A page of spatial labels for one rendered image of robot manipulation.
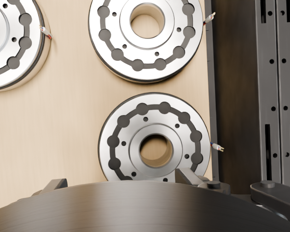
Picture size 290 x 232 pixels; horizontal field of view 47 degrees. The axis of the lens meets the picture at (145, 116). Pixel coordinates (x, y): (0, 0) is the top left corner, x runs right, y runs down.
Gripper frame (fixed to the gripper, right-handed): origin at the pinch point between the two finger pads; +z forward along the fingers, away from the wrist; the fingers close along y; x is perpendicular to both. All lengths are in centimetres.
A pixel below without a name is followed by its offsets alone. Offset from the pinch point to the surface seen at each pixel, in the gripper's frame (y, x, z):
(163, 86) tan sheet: 4.5, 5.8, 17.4
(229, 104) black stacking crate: 9.8, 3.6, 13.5
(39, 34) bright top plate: -6.2, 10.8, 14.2
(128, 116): 0.8, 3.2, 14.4
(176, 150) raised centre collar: 4.8, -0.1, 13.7
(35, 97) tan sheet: -7.9, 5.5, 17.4
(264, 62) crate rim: 10.4, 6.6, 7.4
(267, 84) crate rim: 10.5, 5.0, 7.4
